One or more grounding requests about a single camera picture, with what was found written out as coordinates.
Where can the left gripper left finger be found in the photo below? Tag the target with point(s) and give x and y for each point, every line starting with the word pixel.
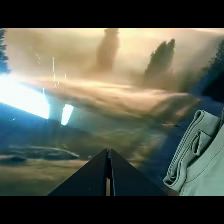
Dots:
pixel 88 181

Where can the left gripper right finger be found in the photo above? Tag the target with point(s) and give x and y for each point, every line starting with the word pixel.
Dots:
pixel 131 181

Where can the pale grey-green trousers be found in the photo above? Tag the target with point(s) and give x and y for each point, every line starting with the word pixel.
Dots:
pixel 203 163

